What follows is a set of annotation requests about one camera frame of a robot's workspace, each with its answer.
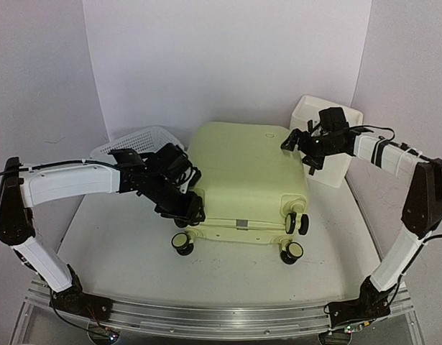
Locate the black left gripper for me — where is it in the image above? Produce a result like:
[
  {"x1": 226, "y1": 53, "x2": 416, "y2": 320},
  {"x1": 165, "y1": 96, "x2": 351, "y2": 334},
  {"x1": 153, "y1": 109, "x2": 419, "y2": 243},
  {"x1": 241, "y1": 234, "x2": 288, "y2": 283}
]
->
[{"x1": 147, "y1": 176, "x2": 207, "y2": 225}]

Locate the pale green hard-shell suitcase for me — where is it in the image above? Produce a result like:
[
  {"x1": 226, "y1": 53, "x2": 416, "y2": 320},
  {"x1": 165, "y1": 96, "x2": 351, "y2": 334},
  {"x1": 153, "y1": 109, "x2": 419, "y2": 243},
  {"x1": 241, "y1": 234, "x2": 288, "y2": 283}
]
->
[{"x1": 172, "y1": 121, "x2": 310, "y2": 265}]

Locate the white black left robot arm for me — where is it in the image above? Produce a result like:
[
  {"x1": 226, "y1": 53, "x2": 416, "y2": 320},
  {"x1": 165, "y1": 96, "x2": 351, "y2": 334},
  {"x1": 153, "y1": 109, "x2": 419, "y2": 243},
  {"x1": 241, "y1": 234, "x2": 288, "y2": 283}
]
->
[{"x1": 0, "y1": 149, "x2": 204, "y2": 321}]

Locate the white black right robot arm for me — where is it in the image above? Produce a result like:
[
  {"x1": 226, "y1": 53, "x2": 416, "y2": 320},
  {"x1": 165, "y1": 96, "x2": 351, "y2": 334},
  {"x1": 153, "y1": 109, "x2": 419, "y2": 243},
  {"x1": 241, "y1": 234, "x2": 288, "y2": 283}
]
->
[{"x1": 281, "y1": 125, "x2": 442, "y2": 331}]

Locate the white three-drawer storage cabinet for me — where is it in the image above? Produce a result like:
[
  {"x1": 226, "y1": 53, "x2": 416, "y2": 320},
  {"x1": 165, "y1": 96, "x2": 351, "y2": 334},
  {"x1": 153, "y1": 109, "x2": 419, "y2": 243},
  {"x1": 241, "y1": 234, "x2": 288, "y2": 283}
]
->
[{"x1": 287, "y1": 95, "x2": 363, "y2": 188}]

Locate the white perforated plastic basket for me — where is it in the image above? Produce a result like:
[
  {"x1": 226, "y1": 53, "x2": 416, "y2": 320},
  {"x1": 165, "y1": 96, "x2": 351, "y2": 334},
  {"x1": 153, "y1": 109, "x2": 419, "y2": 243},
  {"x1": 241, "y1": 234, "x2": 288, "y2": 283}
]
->
[{"x1": 89, "y1": 126, "x2": 185, "y2": 165}]

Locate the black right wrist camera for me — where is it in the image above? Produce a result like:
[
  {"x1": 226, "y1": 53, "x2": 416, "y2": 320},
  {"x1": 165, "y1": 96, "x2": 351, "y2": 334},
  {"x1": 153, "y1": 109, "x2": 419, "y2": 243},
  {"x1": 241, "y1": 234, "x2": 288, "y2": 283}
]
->
[{"x1": 318, "y1": 107, "x2": 349, "y2": 132}]

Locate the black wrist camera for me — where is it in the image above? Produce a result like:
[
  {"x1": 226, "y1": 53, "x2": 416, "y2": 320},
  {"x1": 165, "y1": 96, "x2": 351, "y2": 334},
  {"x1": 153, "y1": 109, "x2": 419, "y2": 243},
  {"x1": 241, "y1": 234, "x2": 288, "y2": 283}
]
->
[
  {"x1": 155, "y1": 143, "x2": 201, "y2": 187},
  {"x1": 318, "y1": 107, "x2": 349, "y2": 132}
]

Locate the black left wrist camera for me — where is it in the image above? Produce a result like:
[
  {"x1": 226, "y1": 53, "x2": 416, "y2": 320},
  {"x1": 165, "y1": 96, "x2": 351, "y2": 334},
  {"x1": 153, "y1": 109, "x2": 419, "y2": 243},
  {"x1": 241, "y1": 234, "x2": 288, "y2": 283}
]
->
[{"x1": 155, "y1": 143, "x2": 201, "y2": 187}]

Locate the aluminium front mounting rail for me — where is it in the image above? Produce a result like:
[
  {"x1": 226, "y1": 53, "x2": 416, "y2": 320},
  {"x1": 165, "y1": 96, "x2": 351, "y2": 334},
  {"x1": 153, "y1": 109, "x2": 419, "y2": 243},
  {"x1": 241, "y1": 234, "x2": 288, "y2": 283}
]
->
[{"x1": 9, "y1": 279, "x2": 425, "y2": 344}]

